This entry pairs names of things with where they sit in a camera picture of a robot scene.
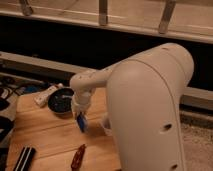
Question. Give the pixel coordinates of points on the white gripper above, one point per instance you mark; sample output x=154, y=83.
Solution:
x=81, y=101

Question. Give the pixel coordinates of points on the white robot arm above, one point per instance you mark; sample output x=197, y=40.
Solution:
x=143, y=95

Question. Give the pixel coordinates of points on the dark round bowl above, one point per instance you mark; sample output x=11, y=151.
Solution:
x=59, y=102

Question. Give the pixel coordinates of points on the wooden board table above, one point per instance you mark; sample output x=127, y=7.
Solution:
x=56, y=138

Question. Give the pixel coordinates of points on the red brown small tool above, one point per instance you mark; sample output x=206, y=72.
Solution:
x=78, y=157

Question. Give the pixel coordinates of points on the black striped rectangular object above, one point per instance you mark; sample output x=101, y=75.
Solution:
x=25, y=158

